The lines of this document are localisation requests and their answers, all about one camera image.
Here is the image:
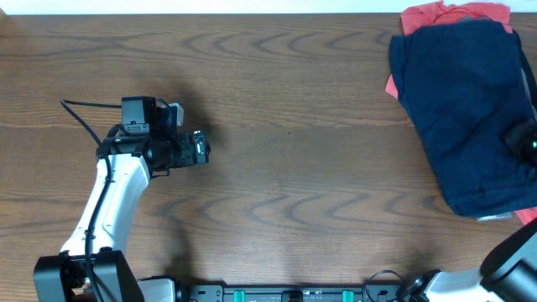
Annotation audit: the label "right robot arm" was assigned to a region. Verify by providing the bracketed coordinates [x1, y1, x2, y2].
[402, 118, 536, 301]

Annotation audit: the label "red garment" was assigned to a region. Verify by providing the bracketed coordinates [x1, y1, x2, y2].
[385, 1, 536, 225]

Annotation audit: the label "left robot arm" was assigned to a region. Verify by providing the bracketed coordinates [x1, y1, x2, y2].
[33, 128, 211, 301]

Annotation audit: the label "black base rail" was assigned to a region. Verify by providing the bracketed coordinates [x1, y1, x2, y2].
[189, 284, 403, 302]

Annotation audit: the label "navy blue shorts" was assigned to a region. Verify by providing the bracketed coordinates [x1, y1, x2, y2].
[388, 19, 536, 218]

